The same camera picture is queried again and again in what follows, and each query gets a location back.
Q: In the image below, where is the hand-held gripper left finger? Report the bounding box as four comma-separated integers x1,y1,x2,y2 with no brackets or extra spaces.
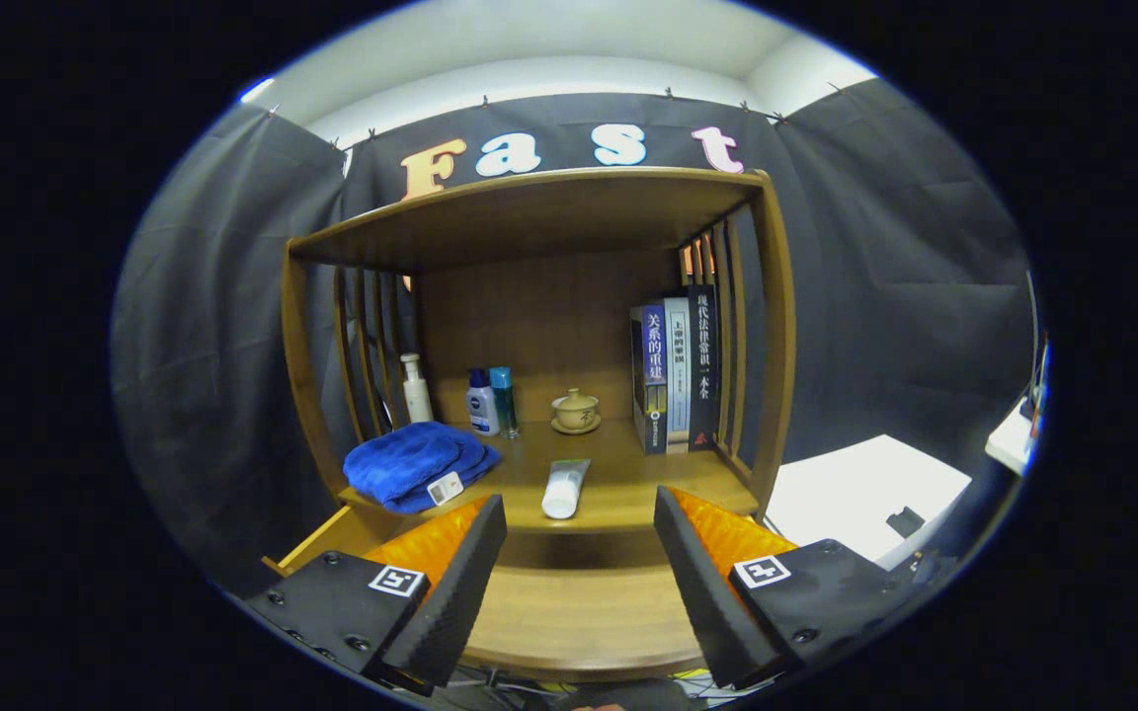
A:
245,494,509,697

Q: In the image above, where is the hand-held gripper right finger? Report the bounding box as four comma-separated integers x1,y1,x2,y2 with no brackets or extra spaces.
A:
653,484,911,690

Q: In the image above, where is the white tube with green end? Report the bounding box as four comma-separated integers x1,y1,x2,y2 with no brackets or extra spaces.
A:
540,458,592,520

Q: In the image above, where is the white drawer unit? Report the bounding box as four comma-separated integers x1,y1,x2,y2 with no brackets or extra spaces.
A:
765,434,973,572

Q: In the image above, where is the wooden cabinet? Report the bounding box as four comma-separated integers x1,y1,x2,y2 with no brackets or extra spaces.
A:
263,166,797,684

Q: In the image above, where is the blue folded towel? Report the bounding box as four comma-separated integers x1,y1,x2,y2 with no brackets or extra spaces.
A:
343,422,503,514

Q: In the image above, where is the white bottle with blue cap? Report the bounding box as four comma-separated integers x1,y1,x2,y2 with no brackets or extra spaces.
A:
465,368,501,437

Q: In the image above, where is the teal bottle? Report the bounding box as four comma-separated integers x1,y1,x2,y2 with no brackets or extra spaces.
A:
489,366,521,439

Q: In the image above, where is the white pump bottle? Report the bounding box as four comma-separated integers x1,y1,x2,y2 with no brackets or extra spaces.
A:
400,353,435,425

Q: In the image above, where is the beige lidded tea cup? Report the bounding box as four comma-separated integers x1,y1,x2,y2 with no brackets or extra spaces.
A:
552,388,600,428

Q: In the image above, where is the book with pale spine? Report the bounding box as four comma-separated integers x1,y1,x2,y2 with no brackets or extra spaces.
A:
663,296,692,453

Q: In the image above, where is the book with black spine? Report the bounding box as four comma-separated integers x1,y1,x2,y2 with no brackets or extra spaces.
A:
687,284,720,451

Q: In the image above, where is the white shelf board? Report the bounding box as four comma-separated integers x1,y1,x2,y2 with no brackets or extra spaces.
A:
986,395,1039,475

